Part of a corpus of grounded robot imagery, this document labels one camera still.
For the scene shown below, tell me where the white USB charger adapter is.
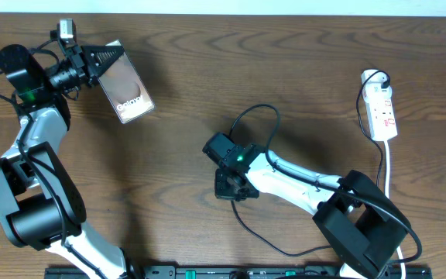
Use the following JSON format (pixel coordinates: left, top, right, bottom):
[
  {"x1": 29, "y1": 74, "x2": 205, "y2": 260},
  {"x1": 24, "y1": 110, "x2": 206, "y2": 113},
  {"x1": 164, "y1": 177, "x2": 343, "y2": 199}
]
[{"x1": 361, "y1": 69, "x2": 391, "y2": 89}]

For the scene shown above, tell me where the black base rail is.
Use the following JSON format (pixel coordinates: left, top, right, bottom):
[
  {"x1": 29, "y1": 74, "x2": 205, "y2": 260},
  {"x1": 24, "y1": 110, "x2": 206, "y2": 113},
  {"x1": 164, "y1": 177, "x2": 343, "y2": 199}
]
[{"x1": 43, "y1": 265, "x2": 433, "y2": 279}]

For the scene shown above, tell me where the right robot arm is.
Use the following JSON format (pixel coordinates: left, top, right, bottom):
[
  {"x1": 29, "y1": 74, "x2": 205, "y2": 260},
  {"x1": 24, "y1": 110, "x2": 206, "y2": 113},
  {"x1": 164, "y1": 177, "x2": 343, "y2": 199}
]
[{"x1": 202, "y1": 133, "x2": 410, "y2": 278}]

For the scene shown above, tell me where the black charging cable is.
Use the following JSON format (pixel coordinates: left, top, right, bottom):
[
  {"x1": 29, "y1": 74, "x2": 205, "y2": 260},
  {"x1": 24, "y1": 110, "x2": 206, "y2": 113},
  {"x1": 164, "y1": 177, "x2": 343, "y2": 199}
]
[{"x1": 228, "y1": 69, "x2": 392, "y2": 258}]

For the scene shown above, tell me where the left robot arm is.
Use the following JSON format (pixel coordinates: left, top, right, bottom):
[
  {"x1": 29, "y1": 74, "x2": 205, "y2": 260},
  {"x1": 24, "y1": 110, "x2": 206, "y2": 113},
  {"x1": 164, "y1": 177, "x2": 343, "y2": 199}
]
[{"x1": 0, "y1": 40, "x2": 145, "y2": 278}]

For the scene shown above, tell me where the Samsung Galaxy smartphone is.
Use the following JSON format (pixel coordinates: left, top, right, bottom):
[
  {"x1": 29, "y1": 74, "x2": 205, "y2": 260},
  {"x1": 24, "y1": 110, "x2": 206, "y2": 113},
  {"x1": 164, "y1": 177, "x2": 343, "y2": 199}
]
[{"x1": 99, "y1": 51, "x2": 156, "y2": 124}]

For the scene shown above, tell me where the white power strip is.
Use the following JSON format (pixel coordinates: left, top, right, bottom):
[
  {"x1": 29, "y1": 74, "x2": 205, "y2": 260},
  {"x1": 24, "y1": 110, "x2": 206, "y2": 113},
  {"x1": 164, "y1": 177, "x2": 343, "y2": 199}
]
[{"x1": 362, "y1": 83, "x2": 398, "y2": 142}]

